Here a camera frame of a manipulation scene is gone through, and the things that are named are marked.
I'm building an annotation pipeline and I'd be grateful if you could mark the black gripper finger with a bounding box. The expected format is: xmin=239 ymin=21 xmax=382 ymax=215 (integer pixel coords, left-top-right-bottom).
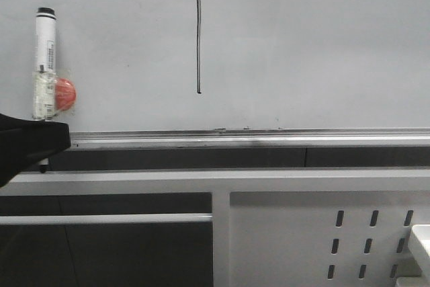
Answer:
xmin=1 ymin=114 xmax=70 ymax=187

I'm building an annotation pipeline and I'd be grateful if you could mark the white whiteboard marker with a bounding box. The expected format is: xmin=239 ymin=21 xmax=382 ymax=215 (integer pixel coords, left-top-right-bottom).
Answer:
xmin=32 ymin=7 xmax=58 ymax=174

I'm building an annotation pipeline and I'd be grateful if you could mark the red round magnet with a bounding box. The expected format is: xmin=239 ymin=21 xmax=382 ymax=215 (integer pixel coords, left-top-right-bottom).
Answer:
xmin=54 ymin=73 xmax=77 ymax=116

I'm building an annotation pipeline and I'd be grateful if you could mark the white whiteboard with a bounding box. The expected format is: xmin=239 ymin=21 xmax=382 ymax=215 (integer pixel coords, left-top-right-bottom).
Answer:
xmin=1 ymin=0 xmax=429 ymax=150

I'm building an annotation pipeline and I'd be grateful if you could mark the white metal whiteboard stand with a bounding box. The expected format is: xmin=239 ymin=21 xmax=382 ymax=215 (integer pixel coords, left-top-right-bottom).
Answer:
xmin=1 ymin=169 xmax=429 ymax=286

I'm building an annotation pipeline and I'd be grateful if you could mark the white plastic tray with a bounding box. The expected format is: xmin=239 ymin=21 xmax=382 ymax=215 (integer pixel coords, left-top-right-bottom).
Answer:
xmin=395 ymin=224 xmax=429 ymax=286

